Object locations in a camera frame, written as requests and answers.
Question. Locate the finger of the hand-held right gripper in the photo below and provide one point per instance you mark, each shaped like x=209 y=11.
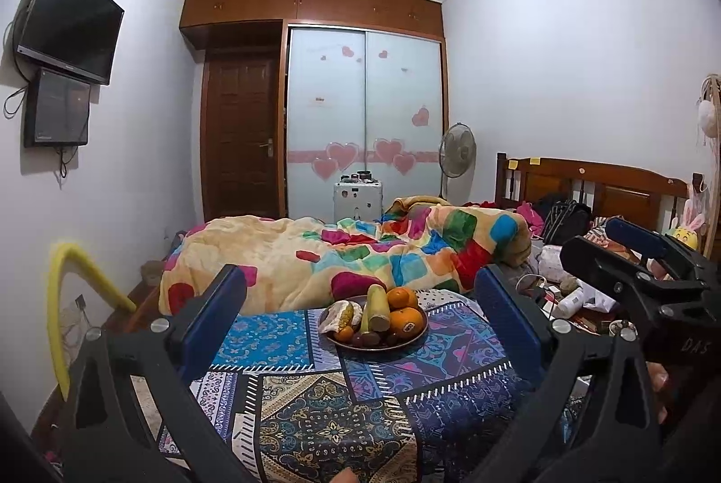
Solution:
x=597 y=263
x=636 y=236

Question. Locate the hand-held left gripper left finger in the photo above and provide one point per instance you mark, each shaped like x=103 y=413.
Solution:
x=217 y=314

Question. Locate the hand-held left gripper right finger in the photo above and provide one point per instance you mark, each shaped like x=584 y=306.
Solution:
x=510 y=319

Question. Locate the dark purple plate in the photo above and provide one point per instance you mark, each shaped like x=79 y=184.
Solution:
x=411 y=342

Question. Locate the large orange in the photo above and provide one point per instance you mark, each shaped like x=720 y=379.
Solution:
x=408 y=322
x=403 y=298

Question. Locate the peeled pomelo segment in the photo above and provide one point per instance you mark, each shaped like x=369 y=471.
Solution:
x=333 y=317

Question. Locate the small orange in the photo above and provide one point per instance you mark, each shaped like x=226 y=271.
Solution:
x=344 y=332

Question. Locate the person's right hand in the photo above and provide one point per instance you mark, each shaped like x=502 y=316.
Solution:
x=656 y=384

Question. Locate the white plastic bottle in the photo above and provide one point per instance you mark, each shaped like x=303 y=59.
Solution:
x=575 y=301

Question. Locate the pink package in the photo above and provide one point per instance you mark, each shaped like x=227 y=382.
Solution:
x=551 y=264

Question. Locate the yellow rabbit plush toy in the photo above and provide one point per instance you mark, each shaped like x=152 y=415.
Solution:
x=686 y=235

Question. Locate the black bag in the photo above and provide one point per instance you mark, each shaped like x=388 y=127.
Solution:
x=563 y=221

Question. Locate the wooden bed headboard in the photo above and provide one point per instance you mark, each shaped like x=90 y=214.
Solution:
x=619 y=184

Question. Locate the colourful fleece blanket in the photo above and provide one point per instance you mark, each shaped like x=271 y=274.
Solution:
x=253 y=252

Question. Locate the hanging woven ornament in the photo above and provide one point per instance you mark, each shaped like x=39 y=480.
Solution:
x=711 y=111

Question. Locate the patchwork patterned tablecloth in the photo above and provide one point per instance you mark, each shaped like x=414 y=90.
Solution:
x=338 y=404

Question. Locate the yellow foam tube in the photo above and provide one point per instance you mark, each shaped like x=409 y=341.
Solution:
x=59 y=291

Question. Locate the brown wooden door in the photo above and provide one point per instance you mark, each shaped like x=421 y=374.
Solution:
x=239 y=139

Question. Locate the standing electric fan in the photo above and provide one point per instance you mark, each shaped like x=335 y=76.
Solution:
x=457 y=150

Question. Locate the white box appliance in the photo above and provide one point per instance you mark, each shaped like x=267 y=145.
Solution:
x=357 y=198

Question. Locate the wardrobe with pink hearts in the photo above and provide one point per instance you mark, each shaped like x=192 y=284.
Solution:
x=366 y=94

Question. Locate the wall-mounted dark monitor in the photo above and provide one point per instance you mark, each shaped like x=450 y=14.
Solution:
x=59 y=108

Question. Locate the wall-mounted television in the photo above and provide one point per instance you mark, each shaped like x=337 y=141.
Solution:
x=73 y=21

